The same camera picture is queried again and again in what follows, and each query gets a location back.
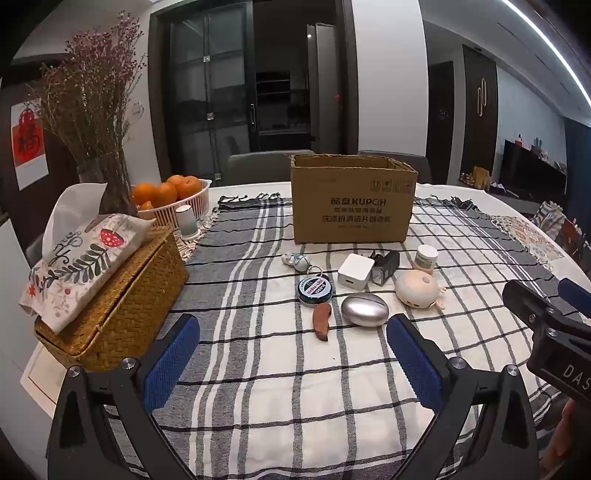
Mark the small white candle jar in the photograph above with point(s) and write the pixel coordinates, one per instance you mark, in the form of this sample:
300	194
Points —
187	221

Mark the small wooden folding knife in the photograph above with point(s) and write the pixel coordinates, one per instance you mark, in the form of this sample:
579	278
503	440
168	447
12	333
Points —
322	321

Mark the round ointment tin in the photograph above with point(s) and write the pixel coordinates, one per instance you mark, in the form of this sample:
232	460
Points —
314	290

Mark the dark wooden door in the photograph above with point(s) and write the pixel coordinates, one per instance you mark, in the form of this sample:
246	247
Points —
441	124

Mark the patterned floral table mat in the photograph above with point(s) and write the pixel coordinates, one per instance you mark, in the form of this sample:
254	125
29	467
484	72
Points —
526	237

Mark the brown cardboard box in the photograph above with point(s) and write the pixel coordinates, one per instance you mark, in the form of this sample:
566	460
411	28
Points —
351	207

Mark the dried purple flowers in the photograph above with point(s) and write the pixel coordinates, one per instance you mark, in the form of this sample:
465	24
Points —
92	92

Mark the black bike light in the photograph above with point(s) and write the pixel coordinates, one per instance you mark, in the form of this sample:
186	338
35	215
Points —
385	270

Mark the white paper sheet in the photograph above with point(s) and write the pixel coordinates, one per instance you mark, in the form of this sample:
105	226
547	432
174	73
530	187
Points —
39	383

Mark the glass vase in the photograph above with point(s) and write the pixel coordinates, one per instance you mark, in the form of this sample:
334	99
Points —
115	184

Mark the person's right hand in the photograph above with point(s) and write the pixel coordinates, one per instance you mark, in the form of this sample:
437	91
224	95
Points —
570	443

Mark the white plastic fruit basket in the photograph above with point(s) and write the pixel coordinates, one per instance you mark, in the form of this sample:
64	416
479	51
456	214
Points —
194	203

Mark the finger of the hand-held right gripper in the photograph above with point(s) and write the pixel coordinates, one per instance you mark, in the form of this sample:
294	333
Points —
577	297
531	309

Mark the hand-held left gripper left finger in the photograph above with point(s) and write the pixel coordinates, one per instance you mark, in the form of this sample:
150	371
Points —
171	355

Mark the white charger cube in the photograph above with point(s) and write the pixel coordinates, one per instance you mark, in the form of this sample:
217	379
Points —
354	272

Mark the round pink toy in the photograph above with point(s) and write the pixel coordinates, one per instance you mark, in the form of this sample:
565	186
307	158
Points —
418	290

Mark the red wall poster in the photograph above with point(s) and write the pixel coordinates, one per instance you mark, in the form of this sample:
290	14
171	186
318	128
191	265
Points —
27	143

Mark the striped cloth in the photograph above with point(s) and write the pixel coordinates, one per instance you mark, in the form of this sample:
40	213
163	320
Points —
554	221

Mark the grey refrigerator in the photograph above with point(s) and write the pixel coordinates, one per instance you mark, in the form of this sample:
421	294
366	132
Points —
323	92

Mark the floral cloth cover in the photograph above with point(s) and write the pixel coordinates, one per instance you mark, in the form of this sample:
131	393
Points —
83	267

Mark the pile of oranges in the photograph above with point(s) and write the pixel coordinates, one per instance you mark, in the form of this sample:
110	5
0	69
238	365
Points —
165	194

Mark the yellow gift boxes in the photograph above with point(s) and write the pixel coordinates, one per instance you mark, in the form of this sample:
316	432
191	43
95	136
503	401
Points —
478	177

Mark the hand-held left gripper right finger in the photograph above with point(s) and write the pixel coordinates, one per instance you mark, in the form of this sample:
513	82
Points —
413	355

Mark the checked tablecloth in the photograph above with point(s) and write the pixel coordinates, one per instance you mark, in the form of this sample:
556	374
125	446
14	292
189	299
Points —
277	378

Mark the white tissue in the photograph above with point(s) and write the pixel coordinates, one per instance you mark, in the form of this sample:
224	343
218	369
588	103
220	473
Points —
74	207

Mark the grey dining chair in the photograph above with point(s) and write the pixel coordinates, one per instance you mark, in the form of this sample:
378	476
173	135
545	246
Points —
415	166
263	168

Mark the dark glass door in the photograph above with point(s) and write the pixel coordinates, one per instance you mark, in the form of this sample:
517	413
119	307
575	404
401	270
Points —
203	101

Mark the woven wicker tissue box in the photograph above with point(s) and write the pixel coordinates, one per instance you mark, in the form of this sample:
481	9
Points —
134	295

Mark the steel egg-shaped soap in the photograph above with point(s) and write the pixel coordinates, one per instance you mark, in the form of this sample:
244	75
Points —
364	310

